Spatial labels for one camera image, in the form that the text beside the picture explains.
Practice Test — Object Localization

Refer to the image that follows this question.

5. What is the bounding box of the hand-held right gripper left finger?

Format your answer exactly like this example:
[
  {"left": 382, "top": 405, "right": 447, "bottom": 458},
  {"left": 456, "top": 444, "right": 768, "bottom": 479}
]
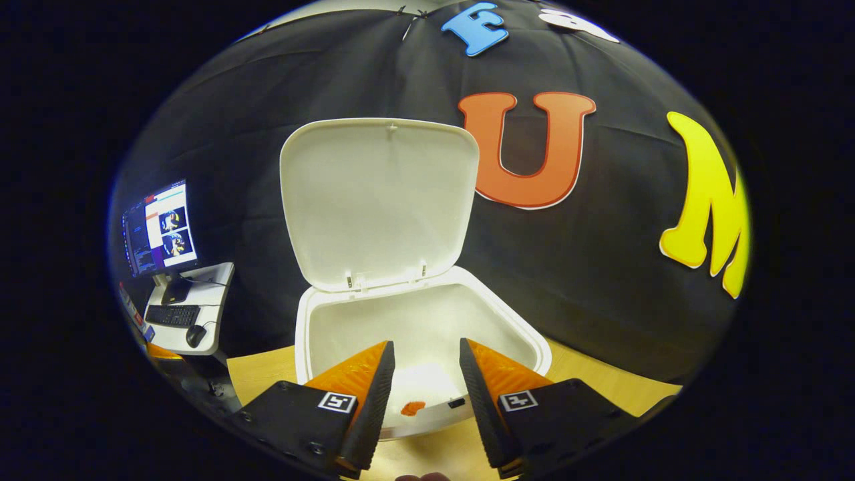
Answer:
[{"left": 230, "top": 339, "right": 396, "bottom": 478}]

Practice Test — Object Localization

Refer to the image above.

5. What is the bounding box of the white side table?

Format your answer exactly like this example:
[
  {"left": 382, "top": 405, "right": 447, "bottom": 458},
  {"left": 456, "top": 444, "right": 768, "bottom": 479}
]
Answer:
[{"left": 144, "top": 262, "right": 236, "bottom": 356}]

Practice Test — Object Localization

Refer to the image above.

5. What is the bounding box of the wooden desktop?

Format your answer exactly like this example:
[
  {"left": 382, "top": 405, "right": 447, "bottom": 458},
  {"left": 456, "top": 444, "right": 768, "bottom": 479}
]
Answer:
[{"left": 227, "top": 337, "right": 682, "bottom": 481}]

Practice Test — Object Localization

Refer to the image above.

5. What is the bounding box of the white desktop garbage bin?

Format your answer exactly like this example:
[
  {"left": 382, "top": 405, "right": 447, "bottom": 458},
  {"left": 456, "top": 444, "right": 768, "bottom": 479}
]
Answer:
[{"left": 279, "top": 118, "right": 553, "bottom": 442}]

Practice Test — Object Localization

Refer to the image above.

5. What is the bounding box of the black keyboard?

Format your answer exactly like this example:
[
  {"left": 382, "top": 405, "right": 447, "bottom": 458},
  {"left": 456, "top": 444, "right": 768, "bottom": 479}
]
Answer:
[{"left": 145, "top": 305, "right": 201, "bottom": 328}]

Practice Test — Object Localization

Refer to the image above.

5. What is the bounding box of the black backdrop cloth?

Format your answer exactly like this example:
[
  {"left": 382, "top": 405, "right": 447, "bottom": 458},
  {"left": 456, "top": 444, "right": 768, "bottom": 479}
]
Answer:
[{"left": 107, "top": 0, "right": 752, "bottom": 385}]

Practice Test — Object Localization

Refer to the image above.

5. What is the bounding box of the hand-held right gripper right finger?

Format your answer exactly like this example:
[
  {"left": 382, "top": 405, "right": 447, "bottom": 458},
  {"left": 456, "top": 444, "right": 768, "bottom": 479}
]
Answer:
[{"left": 459, "top": 337, "right": 639, "bottom": 478}]

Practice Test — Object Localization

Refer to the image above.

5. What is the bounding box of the computer monitor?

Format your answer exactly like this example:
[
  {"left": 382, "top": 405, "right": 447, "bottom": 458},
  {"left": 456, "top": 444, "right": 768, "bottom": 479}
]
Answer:
[{"left": 122, "top": 179, "right": 200, "bottom": 306}]

